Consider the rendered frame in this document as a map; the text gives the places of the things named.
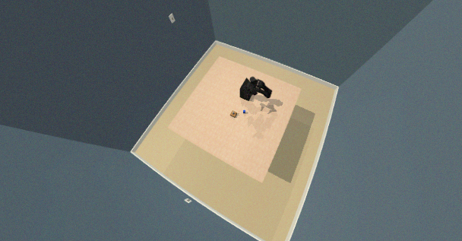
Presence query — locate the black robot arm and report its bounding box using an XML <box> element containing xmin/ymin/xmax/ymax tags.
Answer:
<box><xmin>242</xmin><ymin>76</ymin><xmax>272</xmax><ymax>98</ymax></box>

